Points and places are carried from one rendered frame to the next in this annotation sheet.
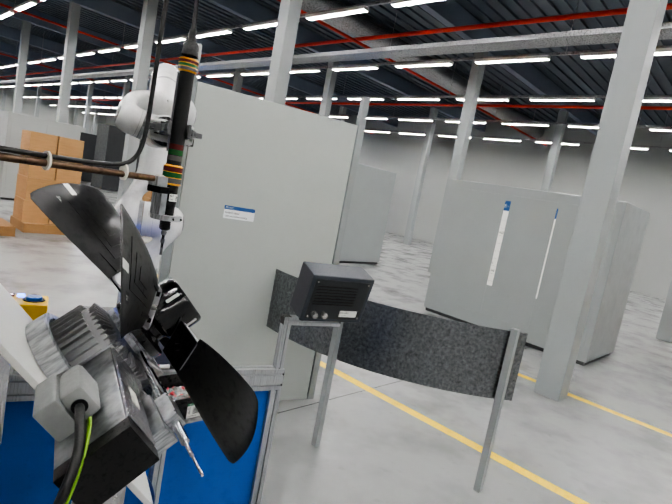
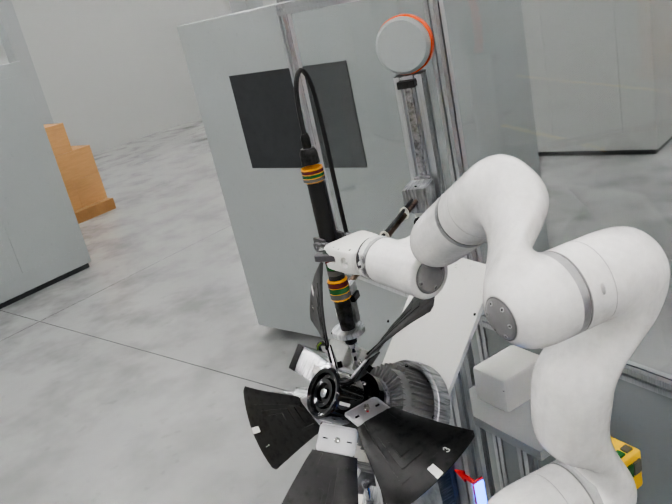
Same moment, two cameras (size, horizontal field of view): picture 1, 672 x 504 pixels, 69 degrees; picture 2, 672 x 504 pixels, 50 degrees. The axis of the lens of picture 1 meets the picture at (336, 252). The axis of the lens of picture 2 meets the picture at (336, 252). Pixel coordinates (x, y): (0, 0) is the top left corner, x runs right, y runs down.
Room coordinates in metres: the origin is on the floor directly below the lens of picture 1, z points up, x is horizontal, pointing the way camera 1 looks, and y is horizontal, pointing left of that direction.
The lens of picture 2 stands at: (2.50, 0.45, 2.06)
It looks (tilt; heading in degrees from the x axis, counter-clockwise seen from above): 20 degrees down; 181
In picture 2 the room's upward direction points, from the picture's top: 13 degrees counter-clockwise
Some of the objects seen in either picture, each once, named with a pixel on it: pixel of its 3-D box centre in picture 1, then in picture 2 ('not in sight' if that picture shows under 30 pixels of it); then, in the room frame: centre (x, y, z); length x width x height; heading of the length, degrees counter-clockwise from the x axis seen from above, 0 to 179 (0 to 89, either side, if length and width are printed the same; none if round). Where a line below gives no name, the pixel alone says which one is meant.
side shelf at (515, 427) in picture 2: not in sight; (521, 410); (0.76, 0.82, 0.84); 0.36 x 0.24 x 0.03; 30
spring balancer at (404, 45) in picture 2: not in sight; (404, 44); (0.48, 0.71, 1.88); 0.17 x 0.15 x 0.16; 30
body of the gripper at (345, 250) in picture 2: (169, 131); (359, 252); (1.23, 0.46, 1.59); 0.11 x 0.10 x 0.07; 30
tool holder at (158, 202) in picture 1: (165, 198); (346, 310); (1.13, 0.41, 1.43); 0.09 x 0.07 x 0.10; 155
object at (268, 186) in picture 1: (260, 244); not in sight; (3.17, 0.49, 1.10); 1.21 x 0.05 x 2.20; 120
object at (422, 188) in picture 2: not in sight; (420, 195); (0.57, 0.67, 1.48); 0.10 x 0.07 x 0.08; 155
